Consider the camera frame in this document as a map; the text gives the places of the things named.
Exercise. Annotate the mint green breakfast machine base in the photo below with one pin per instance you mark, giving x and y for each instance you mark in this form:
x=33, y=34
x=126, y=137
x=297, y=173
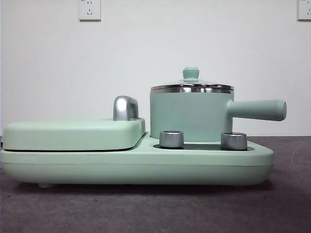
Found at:
x=145, y=167

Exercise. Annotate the black control panel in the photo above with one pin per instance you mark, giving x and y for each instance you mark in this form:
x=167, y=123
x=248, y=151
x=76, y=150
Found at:
x=201, y=146

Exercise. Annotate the mint green hinged grill lid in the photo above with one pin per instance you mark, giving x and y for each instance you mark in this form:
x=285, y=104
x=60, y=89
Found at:
x=73, y=133

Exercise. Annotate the glass pot lid green knob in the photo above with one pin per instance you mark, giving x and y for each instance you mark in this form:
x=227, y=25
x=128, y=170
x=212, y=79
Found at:
x=190, y=74

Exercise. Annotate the silver control knob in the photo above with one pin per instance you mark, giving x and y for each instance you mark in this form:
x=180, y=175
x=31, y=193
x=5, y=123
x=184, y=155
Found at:
x=233, y=140
x=171, y=139

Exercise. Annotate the white wall socket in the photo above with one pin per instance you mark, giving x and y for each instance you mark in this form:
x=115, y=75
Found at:
x=90, y=12
x=305, y=11

